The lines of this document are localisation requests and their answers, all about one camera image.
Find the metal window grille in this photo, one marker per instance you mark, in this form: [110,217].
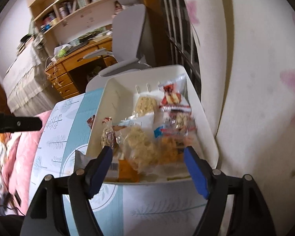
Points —
[179,41]

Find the row of colourful books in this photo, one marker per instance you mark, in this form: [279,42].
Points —
[49,21]

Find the clear bag of yellow puffs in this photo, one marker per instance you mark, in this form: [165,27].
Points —
[145,103]

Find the triangular chocolate snack packet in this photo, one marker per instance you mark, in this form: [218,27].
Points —
[180,123]

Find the grey office chair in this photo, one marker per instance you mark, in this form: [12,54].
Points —
[127,29]

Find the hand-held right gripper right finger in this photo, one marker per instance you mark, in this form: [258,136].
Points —
[196,174]

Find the clear bag of crackers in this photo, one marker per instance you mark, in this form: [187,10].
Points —
[140,147]

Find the small white blue packet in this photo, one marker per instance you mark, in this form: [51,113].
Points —
[159,131]

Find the wooden desk with drawers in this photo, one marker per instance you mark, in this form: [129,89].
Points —
[71,61]

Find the green white pouch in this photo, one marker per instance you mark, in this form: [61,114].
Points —
[62,52]

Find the long orange white packet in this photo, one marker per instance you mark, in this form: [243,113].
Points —
[125,170]

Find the white lace furniture cover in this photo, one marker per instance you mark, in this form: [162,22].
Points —
[24,78]

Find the wooden bookshelf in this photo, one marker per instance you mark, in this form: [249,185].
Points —
[71,12]

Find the doll with dark hair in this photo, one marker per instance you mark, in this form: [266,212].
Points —
[118,7]

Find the blue tree-print tablecloth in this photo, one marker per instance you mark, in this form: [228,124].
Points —
[142,209]

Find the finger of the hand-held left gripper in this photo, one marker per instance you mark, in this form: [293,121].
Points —
[14,124]

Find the dark red snack packet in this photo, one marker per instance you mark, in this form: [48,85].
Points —
[91,121]

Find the cartoon printed cloth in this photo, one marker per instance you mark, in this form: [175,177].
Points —
[2,147]

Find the clear packet red top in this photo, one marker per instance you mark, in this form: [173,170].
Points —
[107,135]

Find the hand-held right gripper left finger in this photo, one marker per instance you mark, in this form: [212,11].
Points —
[100,169]

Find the waste bin with liner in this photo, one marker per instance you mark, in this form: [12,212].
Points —
[94,73]

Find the dark wooden cabinet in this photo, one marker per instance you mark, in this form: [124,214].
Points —
[0,98]

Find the white plastic bin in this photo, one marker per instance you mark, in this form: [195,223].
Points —
[204,142]

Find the pink blanket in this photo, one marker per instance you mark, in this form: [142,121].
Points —
[22,157]

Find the red white snack packet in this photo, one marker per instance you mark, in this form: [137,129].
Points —
[173,98]

